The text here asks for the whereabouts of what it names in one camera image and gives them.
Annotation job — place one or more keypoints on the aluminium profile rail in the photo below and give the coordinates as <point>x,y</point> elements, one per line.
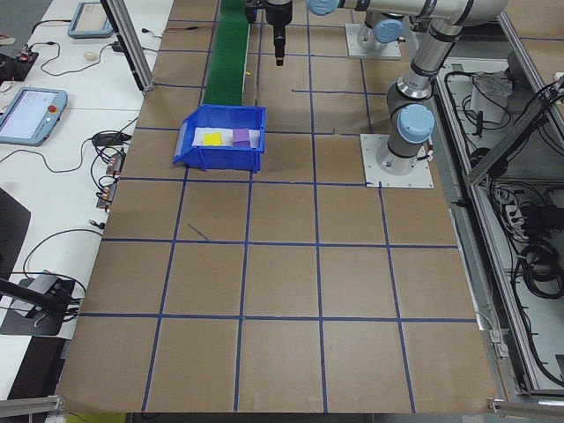
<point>35,403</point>

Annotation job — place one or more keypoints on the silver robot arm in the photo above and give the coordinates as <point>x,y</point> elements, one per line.
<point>423,57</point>
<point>388,31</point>

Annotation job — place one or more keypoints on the black power adapter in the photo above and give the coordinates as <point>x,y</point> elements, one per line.
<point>117,46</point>

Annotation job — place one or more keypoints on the black power brick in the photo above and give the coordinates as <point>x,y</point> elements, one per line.
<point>537,218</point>

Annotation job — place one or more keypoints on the v-shaped metal bar frame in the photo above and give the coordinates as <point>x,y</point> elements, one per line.
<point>493,308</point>

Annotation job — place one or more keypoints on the black flat panel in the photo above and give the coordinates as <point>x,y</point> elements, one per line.
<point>13,229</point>

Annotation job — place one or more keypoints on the white plastic container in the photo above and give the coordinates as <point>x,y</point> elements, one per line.
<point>484,106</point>

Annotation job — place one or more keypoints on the diagonal aluminium profile bar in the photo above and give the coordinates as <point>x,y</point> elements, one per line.
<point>506,145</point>

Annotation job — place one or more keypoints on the aluminium profile end bracket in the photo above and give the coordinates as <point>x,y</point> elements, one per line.
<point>529,406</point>

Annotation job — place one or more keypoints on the blue-grey teach pendant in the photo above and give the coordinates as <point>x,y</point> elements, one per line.
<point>90,17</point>
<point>26,114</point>

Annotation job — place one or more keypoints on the purple foam block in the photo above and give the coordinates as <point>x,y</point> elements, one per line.
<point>241,135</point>

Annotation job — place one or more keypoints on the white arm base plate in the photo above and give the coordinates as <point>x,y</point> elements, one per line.
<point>414,178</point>
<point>352,44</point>

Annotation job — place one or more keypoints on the small beige object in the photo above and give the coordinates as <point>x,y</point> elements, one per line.
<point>6,40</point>

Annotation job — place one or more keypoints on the black stand base plate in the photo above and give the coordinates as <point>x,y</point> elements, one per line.
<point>44,324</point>

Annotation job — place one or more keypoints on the grey usb hub strip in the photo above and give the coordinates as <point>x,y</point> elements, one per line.
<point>115,164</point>
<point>107,195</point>

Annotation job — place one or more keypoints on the aluminium profile camera post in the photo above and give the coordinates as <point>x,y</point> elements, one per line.
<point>132,48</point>

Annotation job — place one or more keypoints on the yellow foam block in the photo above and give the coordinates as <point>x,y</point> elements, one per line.
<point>212,138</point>

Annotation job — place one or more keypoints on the white power strip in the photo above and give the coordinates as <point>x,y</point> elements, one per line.
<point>511,216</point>

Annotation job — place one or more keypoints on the black electronics box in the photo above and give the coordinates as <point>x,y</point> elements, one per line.
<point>17,66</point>

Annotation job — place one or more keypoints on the white oval object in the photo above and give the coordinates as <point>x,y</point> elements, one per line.
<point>90,55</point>

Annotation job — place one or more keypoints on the blue plastic storage bin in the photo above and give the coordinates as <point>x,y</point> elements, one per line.
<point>220,161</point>

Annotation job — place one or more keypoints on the small camera mount box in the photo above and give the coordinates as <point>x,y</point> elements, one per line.
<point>42,282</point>

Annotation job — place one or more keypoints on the white foam pad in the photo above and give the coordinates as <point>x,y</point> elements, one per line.
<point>227,140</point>

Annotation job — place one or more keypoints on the green conveyor belt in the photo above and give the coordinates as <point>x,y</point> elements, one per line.
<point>224,66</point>

